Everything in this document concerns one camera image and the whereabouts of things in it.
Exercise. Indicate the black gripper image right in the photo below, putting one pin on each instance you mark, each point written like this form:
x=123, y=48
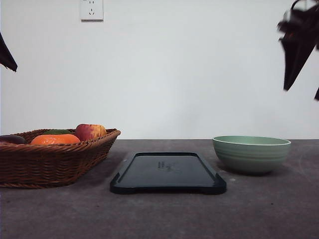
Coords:
x=301, y=35

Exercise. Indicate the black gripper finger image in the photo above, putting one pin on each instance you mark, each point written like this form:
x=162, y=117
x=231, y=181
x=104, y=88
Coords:
x=6, y=57

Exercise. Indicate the green ceramic bowl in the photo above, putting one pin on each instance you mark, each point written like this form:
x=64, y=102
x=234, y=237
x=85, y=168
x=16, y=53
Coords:
x=251, y=153

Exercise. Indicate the brown wicker basket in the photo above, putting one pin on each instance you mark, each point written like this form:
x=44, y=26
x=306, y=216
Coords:
x=44, y=158

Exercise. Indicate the dark purple fruit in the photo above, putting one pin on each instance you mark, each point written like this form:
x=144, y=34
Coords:
x=12, y=139

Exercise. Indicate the dark green avocado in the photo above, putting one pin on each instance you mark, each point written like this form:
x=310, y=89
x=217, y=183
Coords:
x=58, y=131

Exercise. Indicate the orange tangerine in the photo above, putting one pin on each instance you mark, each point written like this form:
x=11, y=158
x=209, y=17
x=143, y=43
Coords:
x=56, y=139

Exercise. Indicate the red yellow apple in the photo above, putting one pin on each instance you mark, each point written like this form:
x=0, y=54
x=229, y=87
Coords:
x=86, y=131

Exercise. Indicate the dark rectangular tray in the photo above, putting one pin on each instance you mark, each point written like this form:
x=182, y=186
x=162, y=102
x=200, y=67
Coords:
x=167, y=173

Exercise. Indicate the white wall socket left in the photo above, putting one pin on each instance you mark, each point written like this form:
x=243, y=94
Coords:
x=91, y=11

